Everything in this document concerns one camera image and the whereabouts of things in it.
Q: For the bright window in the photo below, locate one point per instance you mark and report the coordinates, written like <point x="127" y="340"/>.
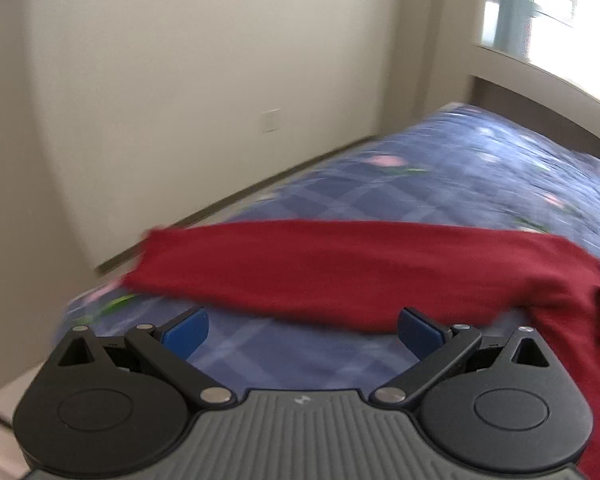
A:
<point x="575" y="15"/>

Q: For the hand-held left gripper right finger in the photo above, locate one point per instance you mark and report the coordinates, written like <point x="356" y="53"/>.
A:
<point x="416" y="334"/>

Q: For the beige window ledge cabinet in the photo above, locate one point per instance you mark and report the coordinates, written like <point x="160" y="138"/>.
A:
<point x="530" y="85"/>

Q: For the red sweater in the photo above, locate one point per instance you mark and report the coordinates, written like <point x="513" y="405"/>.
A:
<point x="360" y="272"/>

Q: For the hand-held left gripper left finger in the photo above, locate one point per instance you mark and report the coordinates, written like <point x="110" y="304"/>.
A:
<point x="187" y="334"/>

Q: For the blue plaid floral quilt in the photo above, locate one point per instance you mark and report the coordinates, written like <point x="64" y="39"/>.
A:
<point x="430" y="180"/>

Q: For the light blue curtain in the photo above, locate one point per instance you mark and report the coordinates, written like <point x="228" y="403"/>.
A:
<point x="514" y="7"/>

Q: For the tall beige wardrobe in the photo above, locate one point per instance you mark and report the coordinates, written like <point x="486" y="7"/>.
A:
<point x="457" y="35"/>

